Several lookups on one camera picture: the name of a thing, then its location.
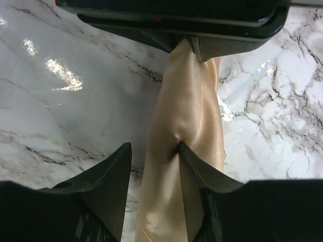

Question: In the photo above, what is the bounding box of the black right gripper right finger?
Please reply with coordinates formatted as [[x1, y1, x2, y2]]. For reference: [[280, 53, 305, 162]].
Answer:
[[178, 143, 322, 241]]

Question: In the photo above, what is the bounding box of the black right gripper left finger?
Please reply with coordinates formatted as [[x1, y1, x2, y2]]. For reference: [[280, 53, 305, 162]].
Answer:
[[1, 143, 132, 241]]

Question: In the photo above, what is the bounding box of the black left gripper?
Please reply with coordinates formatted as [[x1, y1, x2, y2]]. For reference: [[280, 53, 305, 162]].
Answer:
[[55, 0, 289, 63]]

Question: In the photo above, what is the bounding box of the peach cloth napkin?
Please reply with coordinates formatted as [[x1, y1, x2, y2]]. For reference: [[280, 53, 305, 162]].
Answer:
[[135, 40, 226, 241]]

